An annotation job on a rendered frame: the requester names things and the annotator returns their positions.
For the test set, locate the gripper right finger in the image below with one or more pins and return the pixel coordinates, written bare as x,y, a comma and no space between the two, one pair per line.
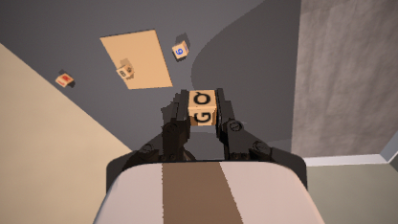
239,144

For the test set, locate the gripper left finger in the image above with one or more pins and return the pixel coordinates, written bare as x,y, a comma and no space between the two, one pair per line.
167,146

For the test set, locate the tan block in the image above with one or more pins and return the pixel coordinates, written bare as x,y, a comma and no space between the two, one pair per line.
64,80
180,49
202,107
125,71

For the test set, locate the orange flat mat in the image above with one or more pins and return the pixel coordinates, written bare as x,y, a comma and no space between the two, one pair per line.
143,53

